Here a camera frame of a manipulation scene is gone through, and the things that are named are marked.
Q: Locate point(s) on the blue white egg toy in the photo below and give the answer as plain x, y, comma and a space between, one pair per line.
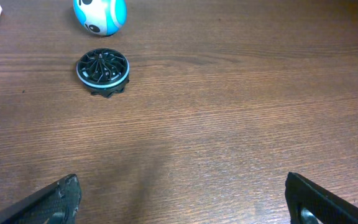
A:
101, 17

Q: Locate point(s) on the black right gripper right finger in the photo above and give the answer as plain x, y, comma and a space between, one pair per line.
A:
310, 203

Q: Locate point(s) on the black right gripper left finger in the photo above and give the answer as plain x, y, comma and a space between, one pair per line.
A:
57, 203

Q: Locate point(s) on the black round disc toy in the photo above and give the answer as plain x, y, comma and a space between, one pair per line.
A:
103, 72

